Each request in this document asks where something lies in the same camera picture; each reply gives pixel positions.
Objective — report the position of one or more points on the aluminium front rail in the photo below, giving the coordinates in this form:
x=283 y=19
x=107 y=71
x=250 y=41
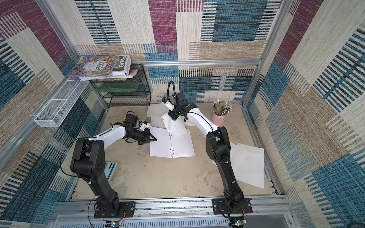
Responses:
x=193 y=206

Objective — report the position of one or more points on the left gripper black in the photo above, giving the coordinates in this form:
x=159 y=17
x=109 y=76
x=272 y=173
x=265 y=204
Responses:
x=146 y=139

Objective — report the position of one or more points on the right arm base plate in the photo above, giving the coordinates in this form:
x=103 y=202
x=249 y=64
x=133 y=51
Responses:
x=221 y=206

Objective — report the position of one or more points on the colourful picture book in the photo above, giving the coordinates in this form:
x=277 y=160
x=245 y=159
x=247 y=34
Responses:
x=88 y=66

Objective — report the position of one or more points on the light blue calculator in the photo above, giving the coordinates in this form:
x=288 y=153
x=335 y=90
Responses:
x=110 y=168

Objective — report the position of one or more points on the black wire shelf rack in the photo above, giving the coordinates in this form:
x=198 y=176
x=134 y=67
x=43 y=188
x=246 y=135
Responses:
x=142 y=97

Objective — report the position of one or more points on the torn white notebook page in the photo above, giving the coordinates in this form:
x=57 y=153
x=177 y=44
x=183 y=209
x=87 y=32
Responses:
x=250 y=167

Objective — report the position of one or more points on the folio book black white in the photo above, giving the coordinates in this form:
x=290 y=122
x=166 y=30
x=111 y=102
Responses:
x=122 y=67

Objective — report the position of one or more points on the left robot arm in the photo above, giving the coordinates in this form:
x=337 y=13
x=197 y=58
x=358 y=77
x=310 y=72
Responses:
x=89 y=162

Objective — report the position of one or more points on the white wire mesh basket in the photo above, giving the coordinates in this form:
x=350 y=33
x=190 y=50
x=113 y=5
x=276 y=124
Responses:
x=57 y=108

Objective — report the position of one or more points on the white spiral notebook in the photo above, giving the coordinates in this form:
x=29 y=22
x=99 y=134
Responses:
x=155 y=112

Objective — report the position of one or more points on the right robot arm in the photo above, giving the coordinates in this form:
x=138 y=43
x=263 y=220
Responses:
x=217 y=148

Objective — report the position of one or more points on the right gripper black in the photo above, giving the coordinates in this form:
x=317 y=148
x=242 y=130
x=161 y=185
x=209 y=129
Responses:
x=173 y=115

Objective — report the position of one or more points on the green folder on shelf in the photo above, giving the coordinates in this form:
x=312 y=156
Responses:
x=118 y=87

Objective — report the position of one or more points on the bundle of pencils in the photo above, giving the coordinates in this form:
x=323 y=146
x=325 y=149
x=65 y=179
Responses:
x=221 y=108

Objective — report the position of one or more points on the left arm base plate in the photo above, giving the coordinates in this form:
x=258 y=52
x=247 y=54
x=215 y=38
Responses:
x=124 y=209

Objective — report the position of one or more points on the pink pencil cup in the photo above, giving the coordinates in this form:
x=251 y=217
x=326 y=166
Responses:
x=218 y=120

